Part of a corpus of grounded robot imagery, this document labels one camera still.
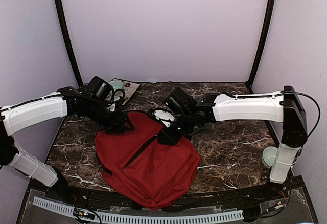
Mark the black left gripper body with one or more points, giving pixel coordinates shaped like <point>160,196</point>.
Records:
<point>107,121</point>

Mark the square floral ceramic plate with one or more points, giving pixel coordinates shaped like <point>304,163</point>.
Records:
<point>129,87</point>

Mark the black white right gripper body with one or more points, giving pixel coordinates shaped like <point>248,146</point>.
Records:
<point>185,124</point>

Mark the black frame post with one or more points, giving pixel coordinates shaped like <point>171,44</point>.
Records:
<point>261,44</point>
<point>67,42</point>

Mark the black left frame post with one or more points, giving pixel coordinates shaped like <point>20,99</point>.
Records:
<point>67,42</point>

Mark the black front frame rail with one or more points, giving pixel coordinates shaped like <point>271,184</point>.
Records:
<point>288,202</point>

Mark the black right frame post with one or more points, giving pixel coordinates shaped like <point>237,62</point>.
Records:
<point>261,44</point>

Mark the light green ceramic bowl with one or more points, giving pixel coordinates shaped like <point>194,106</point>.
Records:
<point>116,84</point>

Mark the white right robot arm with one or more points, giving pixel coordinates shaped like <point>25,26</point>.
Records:
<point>284,107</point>

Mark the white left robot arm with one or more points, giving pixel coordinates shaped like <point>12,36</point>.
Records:
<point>20,121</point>

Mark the grey slotted cable duct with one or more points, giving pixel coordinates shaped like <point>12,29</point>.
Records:
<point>127,215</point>

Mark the round glass jar lid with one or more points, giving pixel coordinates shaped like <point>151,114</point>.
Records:
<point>268,156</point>

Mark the red student backpack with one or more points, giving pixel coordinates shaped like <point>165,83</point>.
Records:
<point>137,166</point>

